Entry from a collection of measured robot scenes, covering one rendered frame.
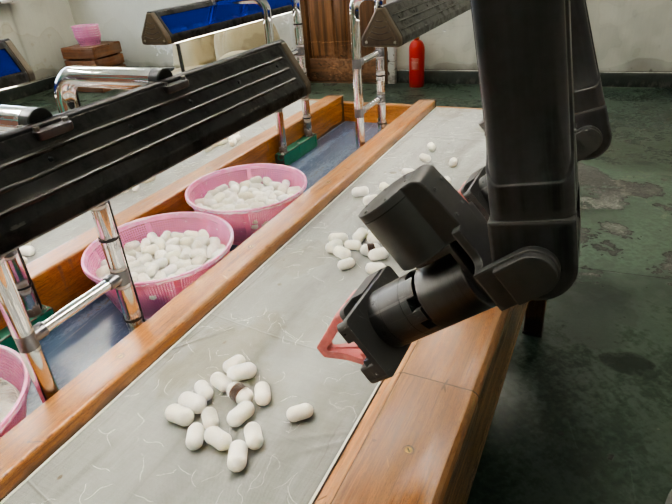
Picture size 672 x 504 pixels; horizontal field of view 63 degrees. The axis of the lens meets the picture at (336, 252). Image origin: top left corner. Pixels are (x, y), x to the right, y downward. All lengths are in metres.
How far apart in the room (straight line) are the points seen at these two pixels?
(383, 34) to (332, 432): 0.74
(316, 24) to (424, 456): 5.25
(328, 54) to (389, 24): 4.57
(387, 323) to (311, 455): 0.21
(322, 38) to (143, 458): 5.20
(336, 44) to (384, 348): 5.21
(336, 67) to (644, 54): 2.66
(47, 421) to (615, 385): 1.57
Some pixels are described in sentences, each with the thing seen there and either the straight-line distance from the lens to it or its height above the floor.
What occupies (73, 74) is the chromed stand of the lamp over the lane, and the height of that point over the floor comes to 1.11.
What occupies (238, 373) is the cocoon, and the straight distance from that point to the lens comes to 0.72.
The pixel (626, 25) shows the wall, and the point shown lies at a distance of 5.26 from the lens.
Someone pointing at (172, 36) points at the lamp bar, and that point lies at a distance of 1.41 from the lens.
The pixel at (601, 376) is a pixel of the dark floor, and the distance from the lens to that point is 1.92.
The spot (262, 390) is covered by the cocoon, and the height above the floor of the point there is 0.76.
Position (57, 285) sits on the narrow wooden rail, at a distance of 1.09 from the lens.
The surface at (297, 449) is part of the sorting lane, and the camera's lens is 0.64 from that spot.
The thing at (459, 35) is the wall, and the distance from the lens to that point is 5.34.
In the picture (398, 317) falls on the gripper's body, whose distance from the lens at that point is 0.47.
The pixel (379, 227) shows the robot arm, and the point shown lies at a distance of 0.43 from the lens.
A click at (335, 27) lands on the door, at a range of 5.61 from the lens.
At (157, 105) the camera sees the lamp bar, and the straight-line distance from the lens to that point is 0.58.
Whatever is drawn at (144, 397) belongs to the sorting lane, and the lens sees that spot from 0.75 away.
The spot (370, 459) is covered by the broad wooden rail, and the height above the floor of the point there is 0.76.
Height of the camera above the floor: 1.22
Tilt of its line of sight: 29 degrees down
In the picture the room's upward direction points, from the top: 4 degrees counter-clockwise
